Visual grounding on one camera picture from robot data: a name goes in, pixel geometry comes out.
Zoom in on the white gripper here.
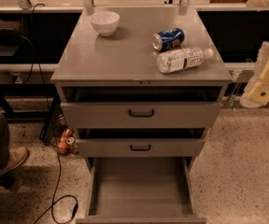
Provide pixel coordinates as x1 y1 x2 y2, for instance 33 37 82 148
240 41 269 108

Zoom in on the clear plastic water bottle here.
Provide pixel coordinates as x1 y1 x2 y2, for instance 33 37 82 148
157 47 214 74

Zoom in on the grey metal drawer cabinet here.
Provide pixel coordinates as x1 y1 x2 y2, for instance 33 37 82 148
50 5 234 224

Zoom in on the bottom grey open drawer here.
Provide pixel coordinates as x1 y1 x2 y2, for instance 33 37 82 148
76 157 206 224

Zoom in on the middle grey drawer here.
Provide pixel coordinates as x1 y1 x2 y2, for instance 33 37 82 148
76 128 205 157

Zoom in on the top grey drawer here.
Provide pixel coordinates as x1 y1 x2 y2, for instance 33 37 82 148
62 86 220 129

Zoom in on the blue soda can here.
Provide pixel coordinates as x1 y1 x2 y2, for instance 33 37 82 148
152 28 185 51

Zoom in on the white ceramic bowl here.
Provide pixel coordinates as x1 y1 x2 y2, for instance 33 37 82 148
90 11 120 36

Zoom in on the red soda can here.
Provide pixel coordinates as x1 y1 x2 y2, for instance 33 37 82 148
60 128 74 142

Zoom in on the black table leg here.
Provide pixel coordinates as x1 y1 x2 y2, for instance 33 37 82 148
39 98 61 143

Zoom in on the tan shoe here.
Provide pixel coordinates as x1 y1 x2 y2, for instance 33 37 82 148
0 147 29 177

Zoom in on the dark box under bench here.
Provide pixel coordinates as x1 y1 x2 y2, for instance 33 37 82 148
0 20 22 46

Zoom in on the black floor cable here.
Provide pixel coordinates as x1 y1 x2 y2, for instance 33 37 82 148
33 152 79 224

